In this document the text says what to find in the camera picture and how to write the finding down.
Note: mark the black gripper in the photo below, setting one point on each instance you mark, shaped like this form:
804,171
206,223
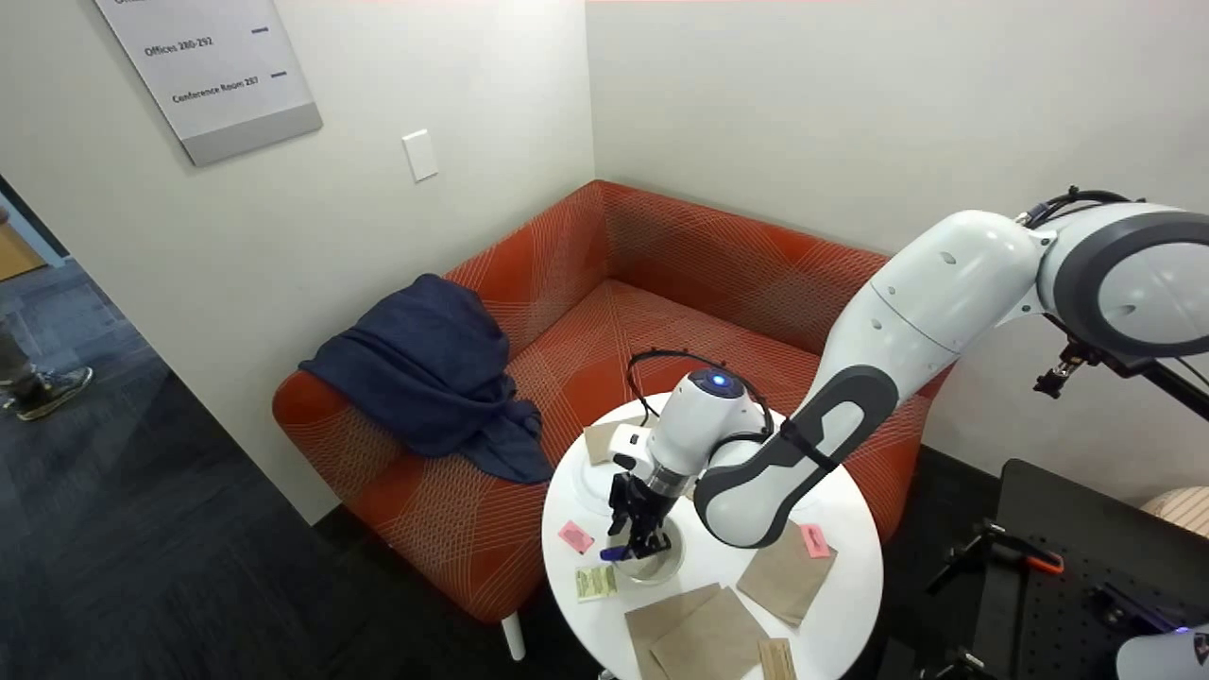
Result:
637,492

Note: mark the blue marker with white cap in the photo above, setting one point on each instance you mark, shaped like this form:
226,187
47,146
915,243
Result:
619,551

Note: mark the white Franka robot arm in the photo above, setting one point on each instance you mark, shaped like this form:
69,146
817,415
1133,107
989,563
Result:
958,289

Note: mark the white ceramic bowl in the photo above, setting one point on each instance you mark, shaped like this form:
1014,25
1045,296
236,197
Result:
666,559

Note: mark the green sachet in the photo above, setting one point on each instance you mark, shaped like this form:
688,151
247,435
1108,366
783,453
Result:
594,584

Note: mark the round white table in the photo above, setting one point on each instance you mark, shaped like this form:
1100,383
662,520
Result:
705,573

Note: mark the small brown paper napkin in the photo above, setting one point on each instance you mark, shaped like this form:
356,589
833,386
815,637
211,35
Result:
603,442

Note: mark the large brown paper napkin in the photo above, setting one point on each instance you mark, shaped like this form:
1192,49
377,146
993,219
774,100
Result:
692,637

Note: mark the medium brown paper napkin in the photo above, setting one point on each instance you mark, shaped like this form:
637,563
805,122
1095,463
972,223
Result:
783,578

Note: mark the white sofa leg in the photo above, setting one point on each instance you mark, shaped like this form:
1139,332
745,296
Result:
517,637

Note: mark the narrow brown paper packet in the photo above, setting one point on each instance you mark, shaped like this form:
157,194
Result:
778,658

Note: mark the orange red sofa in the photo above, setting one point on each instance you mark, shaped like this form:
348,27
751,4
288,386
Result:
656,289

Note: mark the navy blue cloth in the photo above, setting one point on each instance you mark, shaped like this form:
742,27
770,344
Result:
430,365

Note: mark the black tripod with orange clamp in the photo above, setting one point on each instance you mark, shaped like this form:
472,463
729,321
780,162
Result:
1008,551

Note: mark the black side table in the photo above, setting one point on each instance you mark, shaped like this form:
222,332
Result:
1108,551

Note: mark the white grey rounded device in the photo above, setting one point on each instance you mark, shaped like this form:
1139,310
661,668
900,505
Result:
1166,658

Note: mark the light wooden board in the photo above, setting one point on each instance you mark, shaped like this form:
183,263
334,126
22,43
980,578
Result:
1181,512

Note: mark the office chair base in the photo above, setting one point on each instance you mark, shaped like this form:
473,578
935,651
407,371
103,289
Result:
42,383

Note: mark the white light switch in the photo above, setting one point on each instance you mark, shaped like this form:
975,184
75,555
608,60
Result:
423,155

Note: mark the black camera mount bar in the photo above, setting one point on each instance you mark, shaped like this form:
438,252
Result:
1166,383

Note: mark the grey wall sign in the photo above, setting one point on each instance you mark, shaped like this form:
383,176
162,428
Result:
212,75

